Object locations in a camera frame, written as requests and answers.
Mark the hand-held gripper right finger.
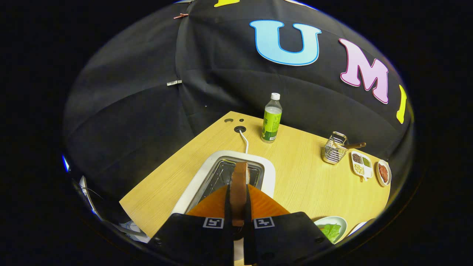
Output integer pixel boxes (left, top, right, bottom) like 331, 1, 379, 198
244, 184, 332, 266

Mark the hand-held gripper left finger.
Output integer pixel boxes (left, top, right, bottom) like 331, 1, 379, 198
148, 185, 235, 266

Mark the toasted bread slice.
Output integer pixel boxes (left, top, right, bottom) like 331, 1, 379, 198
229, 161, 251, 226

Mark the green lettuce leaf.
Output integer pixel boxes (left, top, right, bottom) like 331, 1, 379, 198
321, 224, 342, 243

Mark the white toaster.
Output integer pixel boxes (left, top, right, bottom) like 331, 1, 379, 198
171, 150, 276, 263

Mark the pale green round plate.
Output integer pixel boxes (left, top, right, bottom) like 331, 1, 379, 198
313, 216, 348, 244

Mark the green label plastic bottle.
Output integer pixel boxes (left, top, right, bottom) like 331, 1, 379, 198
261, 92, 283, 143

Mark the white square plate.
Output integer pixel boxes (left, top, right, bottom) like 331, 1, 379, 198
347, 221, 370, 237

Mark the white divided dish with beans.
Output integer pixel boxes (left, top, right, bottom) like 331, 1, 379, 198
350, 150, 373, 181

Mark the white round plate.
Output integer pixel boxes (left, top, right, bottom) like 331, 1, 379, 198
375, 159, 392, 187

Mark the black backdrop cloth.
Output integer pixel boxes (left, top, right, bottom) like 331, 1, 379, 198
62, 0, 415, 222

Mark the white toaster cable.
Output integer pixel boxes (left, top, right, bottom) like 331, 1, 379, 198
238, 129, 250, 155

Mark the wire cutlery holder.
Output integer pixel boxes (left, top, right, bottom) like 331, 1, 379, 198
322, 131, 348, 165

